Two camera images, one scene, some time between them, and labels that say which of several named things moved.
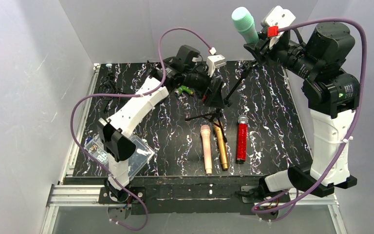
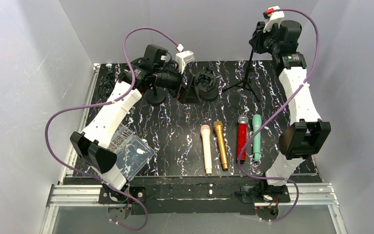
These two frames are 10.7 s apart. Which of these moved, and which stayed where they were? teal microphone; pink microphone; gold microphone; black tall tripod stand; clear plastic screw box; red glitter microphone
Moved: teal microphone; black tall tripod stand
Stayed: pink microphone; gold microphone; red glitter microphone; clear plastic screw box
